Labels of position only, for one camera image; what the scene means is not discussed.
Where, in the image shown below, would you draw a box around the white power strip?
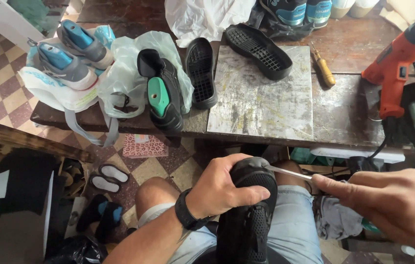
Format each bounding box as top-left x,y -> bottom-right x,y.
309,146 -> 406,164

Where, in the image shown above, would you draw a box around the white cabinet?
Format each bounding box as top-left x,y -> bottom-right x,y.
0,0 -> 69,53

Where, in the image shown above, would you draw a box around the pink leopard print notebook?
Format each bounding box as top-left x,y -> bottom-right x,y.
123,133 -> 170,158

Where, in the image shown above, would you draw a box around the white insole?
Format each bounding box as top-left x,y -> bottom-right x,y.
89,175 -> 121,194
98,164 -> 130,184

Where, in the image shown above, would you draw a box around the person's right leg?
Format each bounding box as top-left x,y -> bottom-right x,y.
276,161 -> 309,188

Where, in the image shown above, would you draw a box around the black power cable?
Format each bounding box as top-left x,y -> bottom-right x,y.
348,117 -> 399,174

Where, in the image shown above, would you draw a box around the person's left hand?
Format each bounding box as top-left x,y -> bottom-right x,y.
185,153 -> 271,220

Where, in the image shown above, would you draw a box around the black and teal sneaker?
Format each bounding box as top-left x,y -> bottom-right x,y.
305,0 -> 333,28
259,0 -> 308,27

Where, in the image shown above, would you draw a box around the wooden handled awl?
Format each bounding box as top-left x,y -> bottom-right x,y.
310,42 -> 336,88

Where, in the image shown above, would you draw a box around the black shoe with blue lining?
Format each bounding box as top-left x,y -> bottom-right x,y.
94,202 -> 123,243
76,194 -> 110,232

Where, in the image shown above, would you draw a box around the wooden bench with materials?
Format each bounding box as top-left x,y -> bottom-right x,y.
0,117 -> 96,264

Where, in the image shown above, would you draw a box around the shiny black plastic bag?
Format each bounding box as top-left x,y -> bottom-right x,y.
43,235 -> 108,264

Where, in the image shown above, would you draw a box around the white container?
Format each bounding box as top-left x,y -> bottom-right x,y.
330,0 -> 356,20
348,0 -> 380,19

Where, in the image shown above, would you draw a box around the grey cloth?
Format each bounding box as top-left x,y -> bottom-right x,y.
313,195 -> 364,241

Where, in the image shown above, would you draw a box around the person's right hand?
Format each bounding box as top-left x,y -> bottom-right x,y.
312,169 -> 415,253

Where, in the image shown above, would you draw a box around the person's left leg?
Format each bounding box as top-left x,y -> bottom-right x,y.
135,177 -> 183,220

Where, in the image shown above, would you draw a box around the black rubber sole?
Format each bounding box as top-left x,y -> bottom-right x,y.
224,23 -> 293,81
185,37 -> 218,110

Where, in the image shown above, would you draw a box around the thin metal blade tool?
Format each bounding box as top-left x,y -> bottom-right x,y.
265,165 -> 315,181

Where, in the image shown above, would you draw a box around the white bag with blue print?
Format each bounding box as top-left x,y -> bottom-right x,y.
18,25 -> 120,148

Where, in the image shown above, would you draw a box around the translucent plastic bag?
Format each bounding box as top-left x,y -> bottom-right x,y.
97,31 -> 195,119

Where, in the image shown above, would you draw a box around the black mesh shoe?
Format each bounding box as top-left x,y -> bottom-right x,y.
216,156 -> 278,264

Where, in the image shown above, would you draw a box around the black wristwatch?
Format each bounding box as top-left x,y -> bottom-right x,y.
174,188 -> 212,231

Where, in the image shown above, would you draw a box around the white plastic bag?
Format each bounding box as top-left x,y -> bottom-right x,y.
164,0 -> 256,48

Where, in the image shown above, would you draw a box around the orange heat gun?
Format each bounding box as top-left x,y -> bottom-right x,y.
361,7 -> 415,121

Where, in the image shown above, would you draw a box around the light denim shorts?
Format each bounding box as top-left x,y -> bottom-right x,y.
137,185 -> 324,264

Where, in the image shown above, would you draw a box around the person's leg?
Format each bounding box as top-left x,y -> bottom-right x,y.
276,161 -> 309,188
135,177 -> 183,220

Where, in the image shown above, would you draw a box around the scratched metal work plate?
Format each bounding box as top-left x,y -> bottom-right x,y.
207,45 -> 314,141

